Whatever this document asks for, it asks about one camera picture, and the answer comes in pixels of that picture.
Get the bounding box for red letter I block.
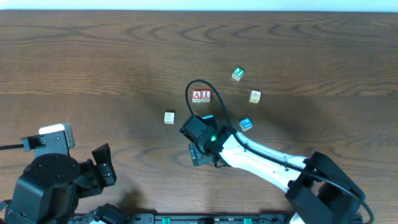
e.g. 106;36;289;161
201;90;211;103

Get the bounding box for green letter J block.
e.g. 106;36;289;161
231;67;245;81

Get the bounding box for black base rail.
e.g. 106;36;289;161
70;212;293;224

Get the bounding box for plain cream wooden block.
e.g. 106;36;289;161
164;111;175;124

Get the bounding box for blue number 2 block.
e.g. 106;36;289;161
202;115;214;120

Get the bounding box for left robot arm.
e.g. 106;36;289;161
1;144;129;223

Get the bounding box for blue letter P block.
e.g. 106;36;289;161
239;118;253;131

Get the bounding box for red letter A block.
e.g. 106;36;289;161
192;90;201;103

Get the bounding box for yellow picture wooden block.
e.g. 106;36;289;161
249;90;261;104

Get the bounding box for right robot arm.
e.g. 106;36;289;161
180;115;364;223

